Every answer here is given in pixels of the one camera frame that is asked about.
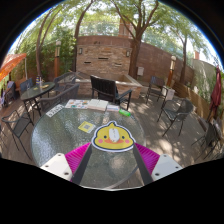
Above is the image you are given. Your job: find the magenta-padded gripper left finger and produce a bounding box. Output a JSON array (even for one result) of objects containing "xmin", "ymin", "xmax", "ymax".
[{"xmin": 39, "ymin": 142, "xmax": 94, "ymax": 186}]

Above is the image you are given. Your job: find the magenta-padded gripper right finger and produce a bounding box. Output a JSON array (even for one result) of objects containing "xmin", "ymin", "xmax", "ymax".
[{"xmin": 132, "ymin": 142, "xmax": 184, "ymax": 186}]

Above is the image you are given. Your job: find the yellow duck mouse pad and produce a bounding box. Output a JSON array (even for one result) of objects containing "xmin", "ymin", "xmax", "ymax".
[{"xmin": 90, "ymin": 120, "xmax": 137, "ymax": 153}]

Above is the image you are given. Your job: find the yellow printed card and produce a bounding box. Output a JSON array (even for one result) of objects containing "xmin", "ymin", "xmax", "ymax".
[{"xmin": 77, "ymin": 120, "xmax": 97, "ymax": 134}]

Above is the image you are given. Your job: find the white licence plate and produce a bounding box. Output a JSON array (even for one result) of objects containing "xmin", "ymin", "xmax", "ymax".
[{"xmin": 45, "ymin": 103, "xmax": 65, "ymax": 118}]

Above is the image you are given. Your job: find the black metal mesh chair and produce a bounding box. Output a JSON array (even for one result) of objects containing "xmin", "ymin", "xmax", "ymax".
[
  {"xmin": 0, "ymin": 109, "xmax": 35, "ymax": 161},
  {"xmin": 156, "ymin": 98, "xmax": 195, "ymax": 138},
  {"xmin": 191, "ymin": 119, "xmax": 224, "ymax": 161}
]

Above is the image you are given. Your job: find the colourful picture sheet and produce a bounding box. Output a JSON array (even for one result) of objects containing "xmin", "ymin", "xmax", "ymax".
[{"xmin": 64, "ymin": 98, "xmax": 91, "ymax": 110}]

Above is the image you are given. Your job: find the green packet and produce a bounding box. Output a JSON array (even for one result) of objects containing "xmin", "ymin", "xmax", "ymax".
[{"xmin": 118, "ymin": 108, "xmax": 132, "ymax": 118}]

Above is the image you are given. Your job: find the dark wicker chair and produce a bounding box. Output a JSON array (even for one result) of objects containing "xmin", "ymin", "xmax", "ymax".
[
  {"xmin": 53, "ymin": 72, "xmax": 78, "ymax": 94},
  {"xmin": 38, "ymin": 83, "xmax": 81, "ymax": 114}
]

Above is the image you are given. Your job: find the open white book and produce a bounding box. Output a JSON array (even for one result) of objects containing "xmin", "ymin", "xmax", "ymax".
[{"xmin": 87, "ymin": 98, "xmax": 110, "ymax": 112}]

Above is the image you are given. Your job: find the white cube bin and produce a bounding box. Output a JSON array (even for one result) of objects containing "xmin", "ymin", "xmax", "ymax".
[{"xmin": 161, "ymin": 85, "xmax": 176, "ymax": 102}]

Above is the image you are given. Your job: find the white and blue book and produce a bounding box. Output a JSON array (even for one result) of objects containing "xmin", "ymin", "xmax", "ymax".
[{"xmin": 106, "ymin": 104, "xmax": 121, "ymax": 112}]

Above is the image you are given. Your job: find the dark round side table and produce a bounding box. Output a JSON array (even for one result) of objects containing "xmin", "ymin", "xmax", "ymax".
[{"xmin": 20, "ymin": 81, "xmax": 57, "ymax": 118}]

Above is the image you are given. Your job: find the blue chair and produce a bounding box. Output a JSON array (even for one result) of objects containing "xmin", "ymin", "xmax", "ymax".
[{"xmin": 19, "ymin": 77, "xmax": 34, "ymax": 96}]

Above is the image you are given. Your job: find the black slatted wooden chair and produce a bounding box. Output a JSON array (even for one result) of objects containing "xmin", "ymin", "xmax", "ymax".
[{"xmin": 89, "ymin": 74, "xmax": 133, "ymax": 111}]

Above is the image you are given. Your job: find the low stone basin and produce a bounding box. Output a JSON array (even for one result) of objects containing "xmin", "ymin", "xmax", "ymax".
[{"xmin": 75, "ymin": 70, "xmax": 144, "ymax": 99}]

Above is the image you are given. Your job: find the thin straight tree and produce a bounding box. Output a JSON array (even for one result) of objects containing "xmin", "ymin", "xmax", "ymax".
[{"xmin": 178, "ymin": 23, "xmax": 191, "ymax": 84}]

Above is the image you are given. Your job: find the orange parasol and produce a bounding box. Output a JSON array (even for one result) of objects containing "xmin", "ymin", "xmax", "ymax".
[{"xmin": 0, "ymin": 52, "xmax": 28, "ymax": 83}]

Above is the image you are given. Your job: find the large forked tree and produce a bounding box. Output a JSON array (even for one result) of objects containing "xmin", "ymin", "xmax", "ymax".
[{"xmin": 109, "ymin": 0, "xmax": 161, "ymax": 79}]

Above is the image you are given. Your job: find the slender leaning tree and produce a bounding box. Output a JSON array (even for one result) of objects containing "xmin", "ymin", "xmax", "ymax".
[
  {"xmin": 34, "ymin": 6, "xmax": 68, "ymax": 78},
  {"xmin": 72, "ymin": 0, "xmax": 96, "ymax": 73}
]

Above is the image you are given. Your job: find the wooden lamp post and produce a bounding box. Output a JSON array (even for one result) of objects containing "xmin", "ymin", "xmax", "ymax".
[
  {"xmin": 54, "ymin": 39, "xmax": 63, "ymax": 79},
  {"xmin": 166, "ymin": 55, "xmax": 177, "ymax": 88}
]

